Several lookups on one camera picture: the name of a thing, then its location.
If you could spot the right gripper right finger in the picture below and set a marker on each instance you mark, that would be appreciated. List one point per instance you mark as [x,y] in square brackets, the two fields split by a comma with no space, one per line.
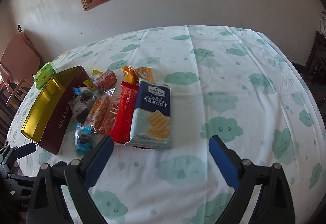
[240,174]

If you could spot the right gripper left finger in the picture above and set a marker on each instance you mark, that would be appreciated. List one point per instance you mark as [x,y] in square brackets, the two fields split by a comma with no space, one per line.
[82,174]

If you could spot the blue cookie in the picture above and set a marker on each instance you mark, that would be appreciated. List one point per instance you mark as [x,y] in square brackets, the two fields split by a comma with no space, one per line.
[83,138]

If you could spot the red snack pack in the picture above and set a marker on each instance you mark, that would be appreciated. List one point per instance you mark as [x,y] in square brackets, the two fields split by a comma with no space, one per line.
[121,129]

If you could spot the clear orange cracker bag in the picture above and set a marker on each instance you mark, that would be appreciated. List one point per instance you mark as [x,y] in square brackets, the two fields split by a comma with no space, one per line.
[110,116]

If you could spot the clear peanut snack bag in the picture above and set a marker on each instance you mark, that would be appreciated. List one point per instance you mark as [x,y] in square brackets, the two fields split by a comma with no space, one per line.
[98,111]

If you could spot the blue snack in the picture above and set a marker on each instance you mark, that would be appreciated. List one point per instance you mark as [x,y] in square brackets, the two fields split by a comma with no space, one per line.
[81,91]

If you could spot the blue soda cracker pack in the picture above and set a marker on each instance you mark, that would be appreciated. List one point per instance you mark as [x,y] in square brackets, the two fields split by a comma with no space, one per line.
[150,125]

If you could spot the orange snack bag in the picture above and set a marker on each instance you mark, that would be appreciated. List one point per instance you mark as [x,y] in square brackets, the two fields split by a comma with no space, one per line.
[132,75]

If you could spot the gold and maroon tin box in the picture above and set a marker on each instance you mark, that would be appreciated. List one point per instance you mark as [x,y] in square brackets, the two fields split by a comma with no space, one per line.
[50,114]

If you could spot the dark seaweed snack pack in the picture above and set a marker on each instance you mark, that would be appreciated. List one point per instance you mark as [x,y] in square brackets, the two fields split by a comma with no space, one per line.
[80,106]

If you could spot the yellow wrapped candy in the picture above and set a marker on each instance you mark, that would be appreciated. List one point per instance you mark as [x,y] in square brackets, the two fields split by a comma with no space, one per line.
[89,83]

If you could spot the red white candy pack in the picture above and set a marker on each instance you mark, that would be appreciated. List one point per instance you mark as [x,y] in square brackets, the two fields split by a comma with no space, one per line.
[105,81]

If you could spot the green tissue pack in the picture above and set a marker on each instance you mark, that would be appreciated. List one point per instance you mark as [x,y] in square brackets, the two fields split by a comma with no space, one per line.
[44,74]

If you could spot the dark wooden shelf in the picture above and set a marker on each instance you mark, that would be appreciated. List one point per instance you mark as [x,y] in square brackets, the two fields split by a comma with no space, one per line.
[316,60]

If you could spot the wooden chair with cloth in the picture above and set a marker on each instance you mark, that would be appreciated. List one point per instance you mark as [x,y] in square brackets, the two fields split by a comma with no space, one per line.
[19,62]

